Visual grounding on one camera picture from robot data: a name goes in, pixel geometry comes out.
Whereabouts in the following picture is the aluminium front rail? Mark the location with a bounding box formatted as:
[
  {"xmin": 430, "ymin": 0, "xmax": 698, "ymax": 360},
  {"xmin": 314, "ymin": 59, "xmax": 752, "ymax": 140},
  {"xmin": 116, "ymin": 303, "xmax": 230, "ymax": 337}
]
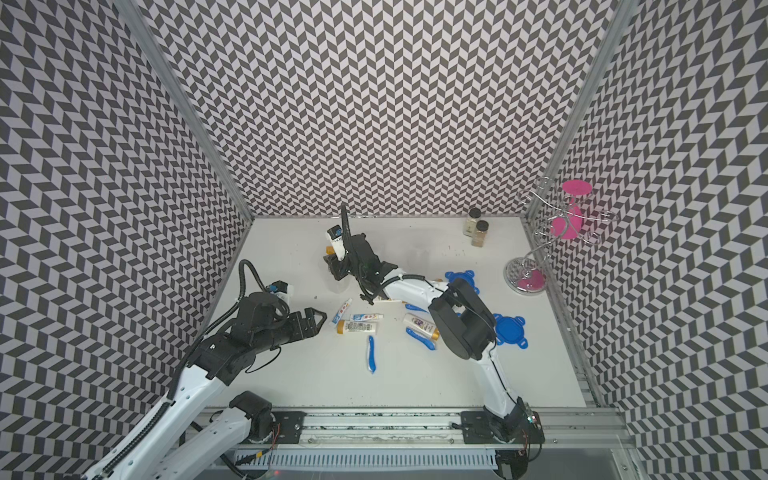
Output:
[{"xmin": 119, "ymin": 406, "xmax": 643, "ymax": 480}]

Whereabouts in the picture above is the blue lid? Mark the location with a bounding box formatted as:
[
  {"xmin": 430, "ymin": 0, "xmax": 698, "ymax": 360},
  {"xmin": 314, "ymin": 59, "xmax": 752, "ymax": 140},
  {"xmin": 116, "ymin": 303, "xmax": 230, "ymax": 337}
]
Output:
[
  {"xmin": 445, "ymin": 270, "xmax": 480, "ymax": 295},
  {"xmin": 494, "ymin": 314, "xmax": 529, "ymax": 350}
]

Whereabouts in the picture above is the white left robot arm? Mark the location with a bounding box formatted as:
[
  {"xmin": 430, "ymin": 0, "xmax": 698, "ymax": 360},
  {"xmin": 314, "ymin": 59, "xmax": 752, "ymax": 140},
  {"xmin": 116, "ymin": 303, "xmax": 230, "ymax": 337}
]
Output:
[{"xmin": 82, "ymin": 260, "xmax": 328, "ymax": 479}]

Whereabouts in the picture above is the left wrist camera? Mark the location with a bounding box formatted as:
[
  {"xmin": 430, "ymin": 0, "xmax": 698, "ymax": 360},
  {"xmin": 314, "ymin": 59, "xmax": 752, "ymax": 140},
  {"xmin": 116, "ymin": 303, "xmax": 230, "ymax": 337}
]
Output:
[{"xmin": 267, "ymin": 280, "xmax": 294, "ymax": 303}]

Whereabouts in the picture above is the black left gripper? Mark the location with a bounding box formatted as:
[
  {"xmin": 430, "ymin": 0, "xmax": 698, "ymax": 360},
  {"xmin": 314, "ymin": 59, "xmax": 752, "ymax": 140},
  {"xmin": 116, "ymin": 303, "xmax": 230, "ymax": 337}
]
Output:
[{"xmin": 253, "ymin": 306, "xmax": 327, "ymax": 355}]

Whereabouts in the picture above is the blue white toothbrush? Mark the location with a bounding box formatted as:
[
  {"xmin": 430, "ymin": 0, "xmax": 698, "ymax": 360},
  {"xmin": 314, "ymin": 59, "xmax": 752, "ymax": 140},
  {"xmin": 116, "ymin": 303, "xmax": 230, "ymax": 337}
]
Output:
[{"xmin": 366, "ymin": 335, "xmax": 377, "ymax": 374}]

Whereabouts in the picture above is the small toothpaste tube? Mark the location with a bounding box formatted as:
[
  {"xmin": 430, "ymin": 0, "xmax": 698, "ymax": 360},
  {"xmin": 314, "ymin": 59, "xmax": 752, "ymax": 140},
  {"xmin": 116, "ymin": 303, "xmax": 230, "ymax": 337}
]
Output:
[
  {"xmin": 332, "ymin": 298, "xmax": 353, "ymax": 324},
  {"xmin": 350, "ymin": 313, "xmax": 384, "ymax": 322}
]

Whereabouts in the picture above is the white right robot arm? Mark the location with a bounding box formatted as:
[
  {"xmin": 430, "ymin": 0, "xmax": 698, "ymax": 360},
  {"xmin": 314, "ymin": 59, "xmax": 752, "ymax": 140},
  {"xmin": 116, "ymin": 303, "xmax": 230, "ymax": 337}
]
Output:
[{"xmin": 324, "ymin": 204, "xmax": 545, "ymax": 445}]

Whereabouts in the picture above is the blue toothbrush upper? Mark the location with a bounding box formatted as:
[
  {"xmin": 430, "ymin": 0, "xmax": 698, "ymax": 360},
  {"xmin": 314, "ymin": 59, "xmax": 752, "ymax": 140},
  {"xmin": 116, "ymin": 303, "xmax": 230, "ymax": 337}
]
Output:
[{"xmin": 405, "ymin": 303, "xmax": 429, "ymax": 313}]

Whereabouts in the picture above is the blue toothbrush lower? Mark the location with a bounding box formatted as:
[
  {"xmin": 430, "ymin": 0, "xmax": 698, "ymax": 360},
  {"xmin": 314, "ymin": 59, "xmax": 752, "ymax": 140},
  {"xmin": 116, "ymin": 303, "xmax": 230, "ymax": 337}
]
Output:
[{"xmin": 405, "ymin": 327, "xmax": 436, "ymax": 351}]

